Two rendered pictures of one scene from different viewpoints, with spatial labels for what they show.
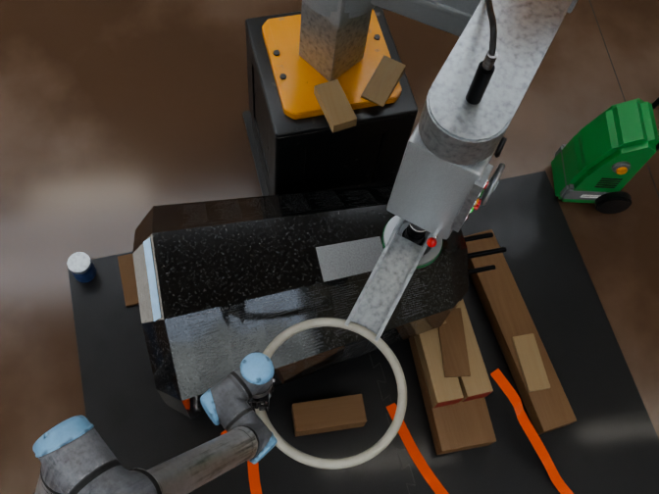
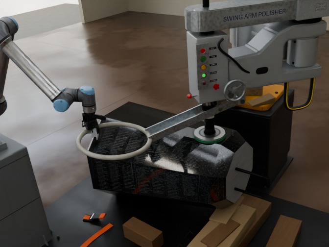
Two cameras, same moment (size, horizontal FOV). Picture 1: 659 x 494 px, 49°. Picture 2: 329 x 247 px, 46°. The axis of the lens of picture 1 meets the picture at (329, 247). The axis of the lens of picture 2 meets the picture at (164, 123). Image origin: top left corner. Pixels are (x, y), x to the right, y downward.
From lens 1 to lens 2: 242 cm
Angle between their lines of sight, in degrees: 53
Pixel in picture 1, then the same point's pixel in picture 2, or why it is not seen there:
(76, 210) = not seen: hidden behind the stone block
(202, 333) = (109, 129)
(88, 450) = (6, 19)
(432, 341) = (211, 227)
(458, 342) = (223, 234)
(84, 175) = not seen: hidden behind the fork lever
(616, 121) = not seen: outside the picture
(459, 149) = (187, 18)
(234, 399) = (70, 90)
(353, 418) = (148, 236)
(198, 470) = (26, 60)
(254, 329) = (126, 137)
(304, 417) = (131, 223)
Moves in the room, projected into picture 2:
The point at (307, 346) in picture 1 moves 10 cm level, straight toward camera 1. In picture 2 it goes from (139, 158) to (127, 162)
